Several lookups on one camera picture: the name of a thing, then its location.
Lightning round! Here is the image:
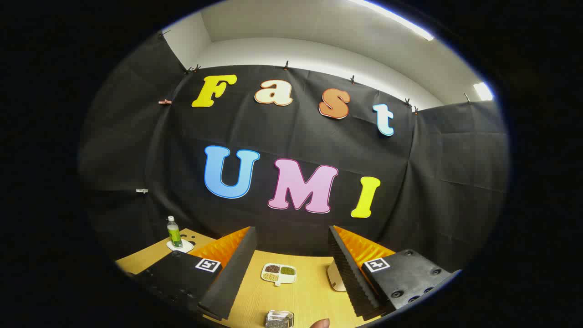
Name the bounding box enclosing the small ceiling light panel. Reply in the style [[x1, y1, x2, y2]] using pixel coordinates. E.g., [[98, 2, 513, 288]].
[[473, 82, 494, 102]]

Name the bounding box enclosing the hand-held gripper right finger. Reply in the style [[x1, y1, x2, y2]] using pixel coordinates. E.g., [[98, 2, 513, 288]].
[[328, 225, 462, 318]]

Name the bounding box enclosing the white square coaster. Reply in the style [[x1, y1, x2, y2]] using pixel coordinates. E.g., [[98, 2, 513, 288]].
[[166, 239, 195, 254]]

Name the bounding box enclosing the white rectangular box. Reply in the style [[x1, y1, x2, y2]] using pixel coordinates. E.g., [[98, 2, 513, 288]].
[[327, 261, 347, 292]]

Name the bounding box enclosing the metal wire rack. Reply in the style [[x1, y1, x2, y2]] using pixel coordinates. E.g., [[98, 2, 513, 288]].
[[265, 310, 295, 328]]

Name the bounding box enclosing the green label plastic bottle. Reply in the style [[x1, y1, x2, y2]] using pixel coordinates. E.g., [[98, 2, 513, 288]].
[[167, 215, 183, 249]]

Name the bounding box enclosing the white divided dish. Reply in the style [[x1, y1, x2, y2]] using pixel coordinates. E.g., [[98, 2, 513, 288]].
[[261, 263, 297, 287]]

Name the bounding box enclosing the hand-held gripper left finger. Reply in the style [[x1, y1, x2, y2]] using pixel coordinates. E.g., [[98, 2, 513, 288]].
[[125, 226, 258, 321]]

